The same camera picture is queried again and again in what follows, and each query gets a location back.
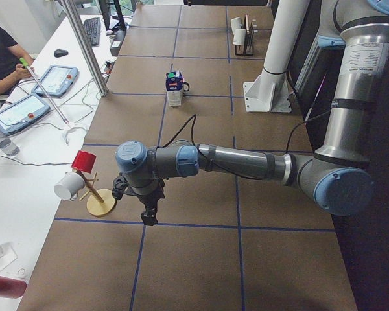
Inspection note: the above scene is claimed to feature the red mug on stand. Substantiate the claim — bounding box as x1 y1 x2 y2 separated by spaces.
71 150 97 173

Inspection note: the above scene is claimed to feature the metal rod with green handle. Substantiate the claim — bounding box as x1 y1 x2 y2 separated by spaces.
19 58 69 124

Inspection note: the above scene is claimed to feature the seated person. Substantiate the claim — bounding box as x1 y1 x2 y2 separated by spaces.
0 27 34 95

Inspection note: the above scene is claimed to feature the black wire dish rack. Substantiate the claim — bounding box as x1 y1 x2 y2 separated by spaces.
234 13 257 56

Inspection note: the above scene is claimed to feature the black power box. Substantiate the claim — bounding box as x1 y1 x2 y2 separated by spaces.
110 30 126 56

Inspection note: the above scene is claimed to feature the near teach pendant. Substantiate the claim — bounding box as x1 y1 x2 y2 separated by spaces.
0 93 50 135

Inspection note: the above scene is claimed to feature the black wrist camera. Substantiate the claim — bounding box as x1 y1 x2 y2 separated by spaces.
112 172 128 201

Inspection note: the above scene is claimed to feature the far teach pendant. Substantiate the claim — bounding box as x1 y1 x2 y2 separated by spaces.
39 65 78 98

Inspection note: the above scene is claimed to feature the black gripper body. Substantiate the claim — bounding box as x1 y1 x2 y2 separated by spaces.
134 180 165 213

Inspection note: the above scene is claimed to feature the white pedestal column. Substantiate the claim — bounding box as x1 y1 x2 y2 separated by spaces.
243 0 310 113

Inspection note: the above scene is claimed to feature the white mug on stand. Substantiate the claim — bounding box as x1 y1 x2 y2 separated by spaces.
54 172 85 201

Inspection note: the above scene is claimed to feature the black keyboard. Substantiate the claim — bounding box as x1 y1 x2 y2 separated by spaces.
83 17 100 47

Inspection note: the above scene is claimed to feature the red bottle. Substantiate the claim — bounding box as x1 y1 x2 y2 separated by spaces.
0 276 27 299

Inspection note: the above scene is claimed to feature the orange connector board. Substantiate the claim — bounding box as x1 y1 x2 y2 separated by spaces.
104 60 115 75

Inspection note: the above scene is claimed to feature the white cup in rack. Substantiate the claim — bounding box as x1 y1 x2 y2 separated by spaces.
232 28 246 46
230 17 242 33

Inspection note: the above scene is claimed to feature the teach pendant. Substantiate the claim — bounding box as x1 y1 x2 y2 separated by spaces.
39 65 78 98
0 93 50 135

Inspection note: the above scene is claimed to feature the white blue milk carton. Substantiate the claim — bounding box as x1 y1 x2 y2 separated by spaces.
165 70 184 106

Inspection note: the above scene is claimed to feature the black camera cable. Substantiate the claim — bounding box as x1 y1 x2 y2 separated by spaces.
161 108 332 181

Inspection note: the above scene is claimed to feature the aluminium frame post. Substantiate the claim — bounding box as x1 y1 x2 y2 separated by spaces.
61 0 108 97

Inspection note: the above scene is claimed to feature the wooden mug tree stand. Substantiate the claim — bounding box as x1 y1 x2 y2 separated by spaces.
73 170 117 217

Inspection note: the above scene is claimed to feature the white ceramic cup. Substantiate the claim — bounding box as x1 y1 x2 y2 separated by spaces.
182 82 190 92

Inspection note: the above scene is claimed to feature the black computer mouse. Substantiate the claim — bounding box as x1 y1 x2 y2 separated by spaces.
53 49 69 58

